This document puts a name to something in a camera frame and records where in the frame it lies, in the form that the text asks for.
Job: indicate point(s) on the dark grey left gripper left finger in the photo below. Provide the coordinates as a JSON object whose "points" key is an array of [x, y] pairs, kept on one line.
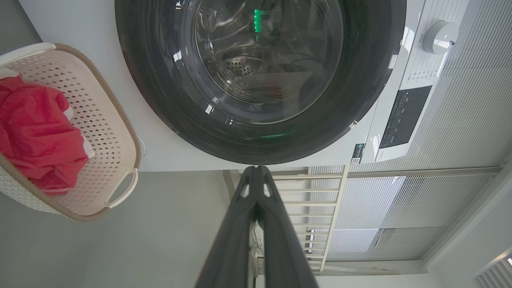
{"points": [[234, 240]]}

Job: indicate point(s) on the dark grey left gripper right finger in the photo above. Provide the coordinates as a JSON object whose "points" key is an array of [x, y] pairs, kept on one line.
{"points": [[284, 248]]}

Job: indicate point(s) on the round glass washing machine door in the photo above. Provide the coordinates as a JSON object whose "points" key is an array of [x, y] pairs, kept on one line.
{"points": [[260, 136]]}

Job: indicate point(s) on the red garment white trim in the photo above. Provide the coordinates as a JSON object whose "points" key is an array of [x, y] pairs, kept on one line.
{"points": [[36, 132]]}

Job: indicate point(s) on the cream perforated basket brown rim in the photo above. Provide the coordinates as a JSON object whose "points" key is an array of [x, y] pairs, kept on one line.
{"points": [[104, 132]]}

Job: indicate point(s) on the white front-load washing machine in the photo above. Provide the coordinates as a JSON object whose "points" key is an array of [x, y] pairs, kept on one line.
{"points": [[132, 100]]}

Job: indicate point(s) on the white metal railing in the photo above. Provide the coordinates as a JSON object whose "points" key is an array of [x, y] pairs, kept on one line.
{"points": [[332, 216]]}

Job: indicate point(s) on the small QR code sticker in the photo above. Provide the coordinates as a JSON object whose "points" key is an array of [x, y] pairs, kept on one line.
{"points": [[357, 154]]}

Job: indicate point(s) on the black control display panel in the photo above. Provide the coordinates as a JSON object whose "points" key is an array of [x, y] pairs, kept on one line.
{"points": [[404, 118]]}

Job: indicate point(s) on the white round control knob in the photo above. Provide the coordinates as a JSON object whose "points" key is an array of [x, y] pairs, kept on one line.
{"points": [[438, 38]]}

